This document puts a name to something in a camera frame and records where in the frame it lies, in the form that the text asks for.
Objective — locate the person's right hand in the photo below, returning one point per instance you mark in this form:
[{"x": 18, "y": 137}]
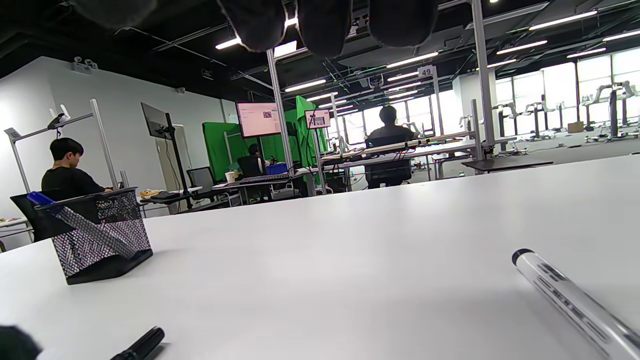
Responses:
[{"x": 320, "y": 25}]

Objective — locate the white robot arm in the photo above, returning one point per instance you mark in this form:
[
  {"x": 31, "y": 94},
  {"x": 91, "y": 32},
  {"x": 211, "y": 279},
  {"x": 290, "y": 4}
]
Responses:
[
  {"x": 612, "y": 100},
  {"x": 536, "y": 112}
]

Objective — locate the small lit monitor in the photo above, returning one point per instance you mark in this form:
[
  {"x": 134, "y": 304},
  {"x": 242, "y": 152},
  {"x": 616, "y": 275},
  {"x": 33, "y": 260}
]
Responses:
[{"x": 318, "y": 119}]

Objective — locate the large lit monitor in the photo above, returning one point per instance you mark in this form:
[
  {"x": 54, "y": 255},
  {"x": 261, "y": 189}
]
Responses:
[{"x": 258, "y": 119}]

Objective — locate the white number sign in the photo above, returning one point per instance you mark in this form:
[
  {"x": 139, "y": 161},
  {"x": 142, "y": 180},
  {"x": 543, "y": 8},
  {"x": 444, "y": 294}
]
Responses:
[{"x": 426, "y": 71}]

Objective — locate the long workbench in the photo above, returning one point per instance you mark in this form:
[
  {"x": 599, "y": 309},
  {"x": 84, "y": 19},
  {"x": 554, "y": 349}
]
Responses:
[{"x": 400, "y": 147}]

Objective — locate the blue box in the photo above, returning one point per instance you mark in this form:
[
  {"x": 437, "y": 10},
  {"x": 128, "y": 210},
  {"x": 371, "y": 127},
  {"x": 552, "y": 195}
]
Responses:
[{"x": 276, "y": 169}]

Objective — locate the green screen backdrop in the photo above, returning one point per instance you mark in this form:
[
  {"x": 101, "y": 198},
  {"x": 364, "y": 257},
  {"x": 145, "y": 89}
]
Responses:
[{"x": 220, "y": 145}]

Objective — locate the black keyboard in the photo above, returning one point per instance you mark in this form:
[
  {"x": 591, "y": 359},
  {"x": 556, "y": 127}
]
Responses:
[{"x": 265, "y": 177}]

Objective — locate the white paper cup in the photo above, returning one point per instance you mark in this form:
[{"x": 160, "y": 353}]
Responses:
[{"x": 230, "y": 177}]

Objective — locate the dark monitor on stand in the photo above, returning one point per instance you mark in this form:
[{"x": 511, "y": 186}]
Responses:
[{"x": 154, "y": 120}]

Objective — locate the grey office chair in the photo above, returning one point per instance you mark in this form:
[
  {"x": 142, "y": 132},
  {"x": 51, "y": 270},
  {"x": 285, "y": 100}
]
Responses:
[{"x": 201, "y": 179}]

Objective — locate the cardboard box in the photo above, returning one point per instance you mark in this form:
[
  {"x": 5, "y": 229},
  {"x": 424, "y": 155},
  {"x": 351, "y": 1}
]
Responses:
[{"x": 575, "y": 127}]

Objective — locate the black mesh pen holder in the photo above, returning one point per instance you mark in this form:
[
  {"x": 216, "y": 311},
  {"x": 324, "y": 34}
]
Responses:
[{"x": 107, "y": 245}]

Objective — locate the blue capped marker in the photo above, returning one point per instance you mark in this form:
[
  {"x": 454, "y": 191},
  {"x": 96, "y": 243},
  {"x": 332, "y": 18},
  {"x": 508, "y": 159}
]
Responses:
[{"x": 75, "y": 220}]

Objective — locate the black office chair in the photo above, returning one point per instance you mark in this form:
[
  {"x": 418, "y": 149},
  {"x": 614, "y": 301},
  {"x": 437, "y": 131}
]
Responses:
[{"x": 32, "y": 217}]

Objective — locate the white marker with black cap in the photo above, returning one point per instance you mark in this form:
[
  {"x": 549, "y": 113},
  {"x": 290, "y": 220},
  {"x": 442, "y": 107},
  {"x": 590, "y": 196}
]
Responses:
[{"x": 575, "y": 300}]

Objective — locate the aluminium frame post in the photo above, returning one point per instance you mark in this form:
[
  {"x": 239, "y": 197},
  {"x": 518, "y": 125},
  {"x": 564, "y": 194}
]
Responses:
[
  {"x": 484, "y": 75},
  {"x": 280, "y": 110}
]

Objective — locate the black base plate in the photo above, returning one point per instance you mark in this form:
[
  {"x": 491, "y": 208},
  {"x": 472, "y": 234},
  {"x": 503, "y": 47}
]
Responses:
[{"x": 505, "y": 164}]

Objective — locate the aluminium frame with camera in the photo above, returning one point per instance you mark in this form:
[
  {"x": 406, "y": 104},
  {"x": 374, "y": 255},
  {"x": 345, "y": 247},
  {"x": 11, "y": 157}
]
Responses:
[{"x": 55, "y": 122}]

